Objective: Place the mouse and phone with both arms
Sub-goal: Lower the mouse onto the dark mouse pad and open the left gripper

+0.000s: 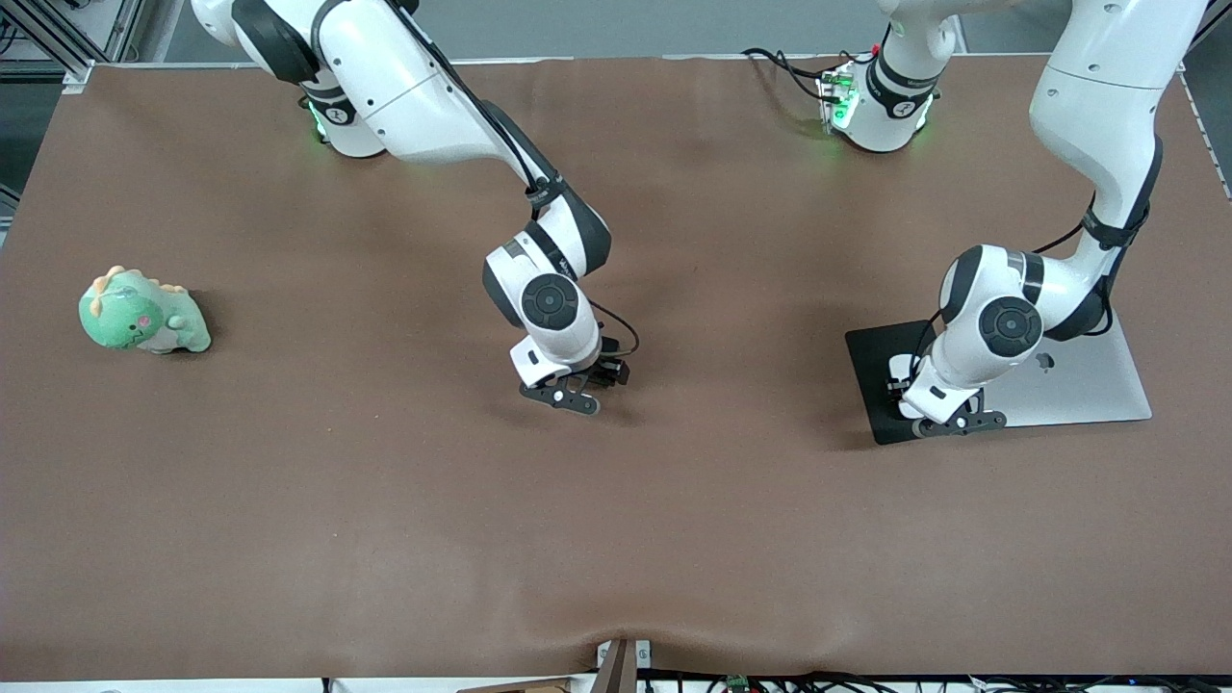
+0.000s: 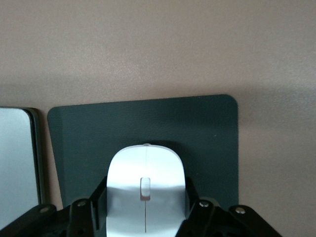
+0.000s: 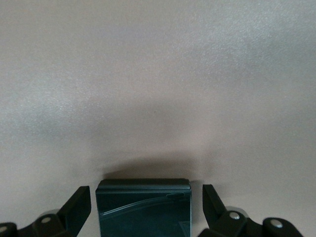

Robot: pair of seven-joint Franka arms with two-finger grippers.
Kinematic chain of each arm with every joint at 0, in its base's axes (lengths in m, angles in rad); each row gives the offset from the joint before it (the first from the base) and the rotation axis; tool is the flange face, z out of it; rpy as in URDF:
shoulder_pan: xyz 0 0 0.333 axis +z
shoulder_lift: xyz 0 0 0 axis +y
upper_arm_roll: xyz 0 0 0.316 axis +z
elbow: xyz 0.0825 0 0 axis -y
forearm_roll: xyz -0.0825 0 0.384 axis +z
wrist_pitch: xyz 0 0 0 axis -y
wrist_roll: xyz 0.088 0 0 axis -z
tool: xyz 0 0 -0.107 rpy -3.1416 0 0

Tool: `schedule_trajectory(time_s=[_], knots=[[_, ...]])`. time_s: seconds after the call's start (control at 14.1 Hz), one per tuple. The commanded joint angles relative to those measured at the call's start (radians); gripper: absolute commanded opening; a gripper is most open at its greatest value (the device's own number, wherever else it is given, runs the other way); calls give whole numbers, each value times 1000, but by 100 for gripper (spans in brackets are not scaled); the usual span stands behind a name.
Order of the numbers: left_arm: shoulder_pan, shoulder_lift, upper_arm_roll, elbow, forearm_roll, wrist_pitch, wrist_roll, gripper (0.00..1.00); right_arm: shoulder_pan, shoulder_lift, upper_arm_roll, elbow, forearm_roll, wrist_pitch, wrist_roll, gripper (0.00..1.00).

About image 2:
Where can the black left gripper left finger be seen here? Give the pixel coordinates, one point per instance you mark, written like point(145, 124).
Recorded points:
point(74, 217)

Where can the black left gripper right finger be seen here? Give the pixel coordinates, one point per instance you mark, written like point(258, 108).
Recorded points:
point(209, 217)

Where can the white computer mouse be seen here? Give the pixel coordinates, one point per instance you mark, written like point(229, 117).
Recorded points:
point(145, 172)

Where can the black mouse pad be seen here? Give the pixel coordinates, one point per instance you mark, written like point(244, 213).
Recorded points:
point(148, 121)

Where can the silver laptop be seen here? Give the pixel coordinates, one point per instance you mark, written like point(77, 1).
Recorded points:
point(17, 160)

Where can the brown table cover mat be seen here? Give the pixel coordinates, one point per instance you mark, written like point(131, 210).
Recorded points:
point(158, 49)

